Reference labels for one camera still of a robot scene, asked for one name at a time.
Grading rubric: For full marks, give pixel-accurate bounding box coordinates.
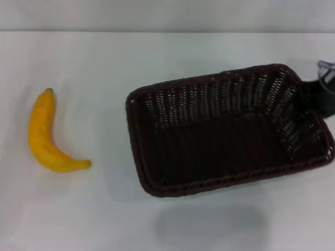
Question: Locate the black woven rectangular basket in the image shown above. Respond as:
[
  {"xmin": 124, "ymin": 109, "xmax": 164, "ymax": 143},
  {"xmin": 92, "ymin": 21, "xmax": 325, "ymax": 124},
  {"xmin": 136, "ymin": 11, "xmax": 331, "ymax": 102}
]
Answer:
[{"xmin": 125, "ymin": 63, "xmax": 335, "ymax": 197}]

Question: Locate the yellow banana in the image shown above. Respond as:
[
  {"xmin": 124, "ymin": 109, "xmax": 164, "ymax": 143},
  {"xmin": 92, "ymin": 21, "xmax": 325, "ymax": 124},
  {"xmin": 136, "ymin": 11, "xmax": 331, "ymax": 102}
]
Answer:
[{"xmin": 28, "ymin": 88, "xmax": 92, "ymax": 173}]

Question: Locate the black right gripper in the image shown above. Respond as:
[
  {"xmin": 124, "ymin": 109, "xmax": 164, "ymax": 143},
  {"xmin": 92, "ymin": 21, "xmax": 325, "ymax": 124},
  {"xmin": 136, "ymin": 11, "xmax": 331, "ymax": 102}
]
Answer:
[{"xmin": 300, "ymin": 70, "xmax": 335, "ymax": 119}]

